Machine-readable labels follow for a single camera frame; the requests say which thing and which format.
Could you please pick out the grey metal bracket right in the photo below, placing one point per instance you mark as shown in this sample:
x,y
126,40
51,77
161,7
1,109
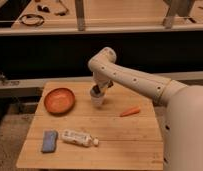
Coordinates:
x,y
182,8

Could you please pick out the white tube bottle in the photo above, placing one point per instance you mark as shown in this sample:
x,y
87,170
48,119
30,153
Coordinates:
x,y
79,138

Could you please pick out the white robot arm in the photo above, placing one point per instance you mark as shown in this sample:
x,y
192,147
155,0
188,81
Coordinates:
x,y
183,132

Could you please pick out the orange bowl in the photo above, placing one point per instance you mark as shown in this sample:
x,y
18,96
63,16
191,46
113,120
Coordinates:
x,y
59,101

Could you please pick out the grey metal post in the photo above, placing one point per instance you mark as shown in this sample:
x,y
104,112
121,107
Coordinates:
x,y
79,7

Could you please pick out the wooden table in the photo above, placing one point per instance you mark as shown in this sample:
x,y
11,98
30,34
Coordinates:
x,y
125,143

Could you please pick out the blue eraser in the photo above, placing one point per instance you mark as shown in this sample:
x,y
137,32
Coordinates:
x,y
49,141

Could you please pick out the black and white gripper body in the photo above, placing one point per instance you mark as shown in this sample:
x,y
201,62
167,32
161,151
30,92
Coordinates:
x,y
101,87

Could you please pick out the orange carrot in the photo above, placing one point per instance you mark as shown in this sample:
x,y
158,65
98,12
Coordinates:
x,y
130,111

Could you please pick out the white ceramic cup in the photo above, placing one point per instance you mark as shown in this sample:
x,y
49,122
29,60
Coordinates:
x,y
97,98

